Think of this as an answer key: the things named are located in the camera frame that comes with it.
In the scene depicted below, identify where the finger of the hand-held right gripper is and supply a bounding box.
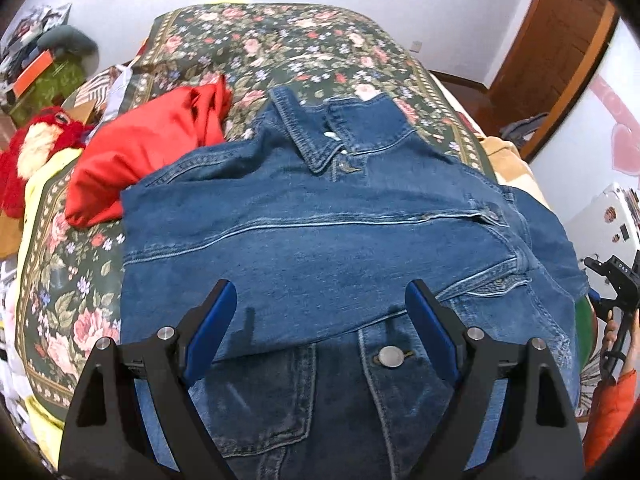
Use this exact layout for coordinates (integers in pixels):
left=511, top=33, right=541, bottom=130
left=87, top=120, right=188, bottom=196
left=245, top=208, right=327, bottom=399
left=586, top=285, right=616, bottom=322

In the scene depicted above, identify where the green round object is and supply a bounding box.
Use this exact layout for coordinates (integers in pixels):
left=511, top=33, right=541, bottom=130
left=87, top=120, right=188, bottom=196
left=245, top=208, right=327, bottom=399
left=574, top=296, right=598, bottom=378

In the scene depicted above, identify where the yellow sheet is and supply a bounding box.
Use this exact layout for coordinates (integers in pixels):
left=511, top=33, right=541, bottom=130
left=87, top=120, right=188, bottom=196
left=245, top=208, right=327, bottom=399
left=15, top=147, right=91, bottom=471

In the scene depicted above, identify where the person's right hand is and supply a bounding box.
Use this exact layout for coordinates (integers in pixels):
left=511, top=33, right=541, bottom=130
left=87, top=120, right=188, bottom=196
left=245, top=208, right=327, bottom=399
left=599, top=310, right=640, bottom=363

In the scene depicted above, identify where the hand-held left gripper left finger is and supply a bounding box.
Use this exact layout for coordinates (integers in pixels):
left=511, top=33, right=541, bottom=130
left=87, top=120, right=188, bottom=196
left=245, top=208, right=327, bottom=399
left=59, top=279, right=238, bottom=480

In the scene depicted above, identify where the dark green soft item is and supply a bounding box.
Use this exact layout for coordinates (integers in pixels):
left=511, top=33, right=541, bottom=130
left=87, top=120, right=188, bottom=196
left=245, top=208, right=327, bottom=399
left=36, top=25, right=99, bottom=58

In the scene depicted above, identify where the red plush toy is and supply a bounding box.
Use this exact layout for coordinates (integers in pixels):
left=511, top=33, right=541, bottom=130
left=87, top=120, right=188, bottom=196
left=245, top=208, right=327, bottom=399
left=0, top=107, right=93, bottom=218

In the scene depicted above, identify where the green patterned cushion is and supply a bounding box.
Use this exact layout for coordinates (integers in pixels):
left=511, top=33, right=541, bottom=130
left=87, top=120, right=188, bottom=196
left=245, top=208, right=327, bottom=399
left=10, top=57, right=88, bottom=126

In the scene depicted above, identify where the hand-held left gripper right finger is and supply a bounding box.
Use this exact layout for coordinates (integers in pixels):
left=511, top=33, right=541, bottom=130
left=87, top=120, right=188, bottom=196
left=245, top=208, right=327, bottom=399
left=405, top=279, right=586, bottom=480

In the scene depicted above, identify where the blue denim jacket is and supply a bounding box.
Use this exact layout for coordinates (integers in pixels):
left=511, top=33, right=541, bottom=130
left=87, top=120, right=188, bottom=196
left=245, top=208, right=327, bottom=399
left=120, top=85, right=591, bottom=480

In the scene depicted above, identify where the orange box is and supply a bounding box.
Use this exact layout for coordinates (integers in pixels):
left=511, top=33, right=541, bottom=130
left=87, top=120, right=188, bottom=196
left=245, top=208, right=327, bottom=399
left=12, top=50, right=55, bottom=98

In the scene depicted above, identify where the brown wooden door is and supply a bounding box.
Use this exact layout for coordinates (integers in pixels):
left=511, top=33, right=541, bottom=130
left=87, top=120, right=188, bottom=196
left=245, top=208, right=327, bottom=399
left=487, top=0, right=621, bottom=161

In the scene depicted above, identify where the zebra patterned cloth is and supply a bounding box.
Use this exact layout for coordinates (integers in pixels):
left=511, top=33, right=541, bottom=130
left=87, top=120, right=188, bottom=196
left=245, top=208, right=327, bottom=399
left=75, top=65, right=136, bottom=121

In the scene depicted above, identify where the red garment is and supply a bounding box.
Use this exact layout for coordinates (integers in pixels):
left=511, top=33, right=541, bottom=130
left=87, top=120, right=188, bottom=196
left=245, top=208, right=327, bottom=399
left=65, top=74, right=233, bottom=228

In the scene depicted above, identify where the pink heart wall decoration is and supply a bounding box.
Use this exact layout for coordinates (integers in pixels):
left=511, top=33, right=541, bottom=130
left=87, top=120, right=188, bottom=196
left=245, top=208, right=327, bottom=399
left=590, top=72, right=640, bottom=176

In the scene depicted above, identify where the tan blanket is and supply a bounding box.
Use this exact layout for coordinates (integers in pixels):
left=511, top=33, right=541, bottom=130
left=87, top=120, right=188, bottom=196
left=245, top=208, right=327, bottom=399
left=477, top=135, right=551, bottom=211

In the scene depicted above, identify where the floral green blanket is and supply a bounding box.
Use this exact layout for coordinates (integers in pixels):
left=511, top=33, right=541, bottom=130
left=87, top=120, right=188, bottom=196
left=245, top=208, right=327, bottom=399
left=15, top=2, right=501, bottom=411

